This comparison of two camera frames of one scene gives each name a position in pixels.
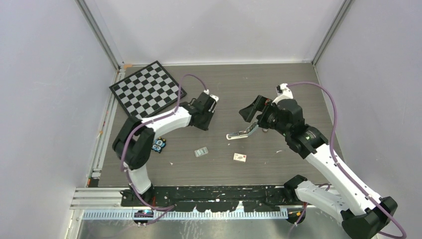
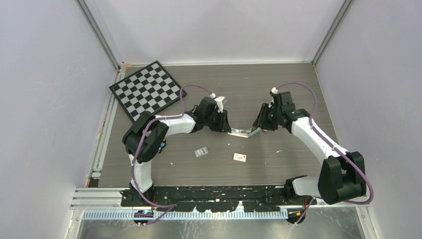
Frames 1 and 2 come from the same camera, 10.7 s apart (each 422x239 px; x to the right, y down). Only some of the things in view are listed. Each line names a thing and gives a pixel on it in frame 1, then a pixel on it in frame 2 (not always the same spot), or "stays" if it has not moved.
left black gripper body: [205, 121] → [217, 121]
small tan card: [240, 157] stays
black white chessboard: [146, 91] stays
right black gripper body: [268, 119] stays
